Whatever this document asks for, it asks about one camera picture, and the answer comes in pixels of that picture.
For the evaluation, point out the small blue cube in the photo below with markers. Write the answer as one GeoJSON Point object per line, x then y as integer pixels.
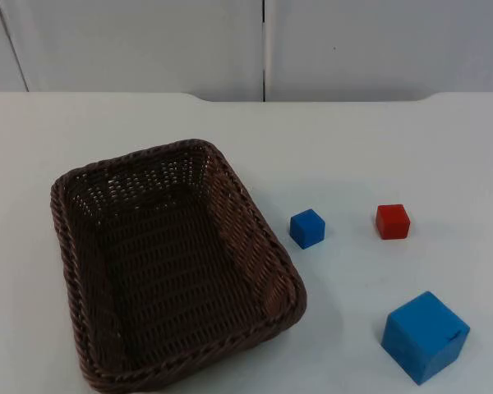
{"type": "Point", "coordinates": [307, 228]}

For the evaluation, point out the small red cube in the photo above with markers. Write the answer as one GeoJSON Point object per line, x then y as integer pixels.
{"type": "Point", "coordinates": [393, 221]}

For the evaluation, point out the dark brown wicker basket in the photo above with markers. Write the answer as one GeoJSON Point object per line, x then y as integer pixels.
{"type": "Point", "coordinates": [168, 267]}

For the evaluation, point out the large blue cube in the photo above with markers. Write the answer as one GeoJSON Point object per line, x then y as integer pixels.
{"type": "Point", "coordinates": [423, 336]}

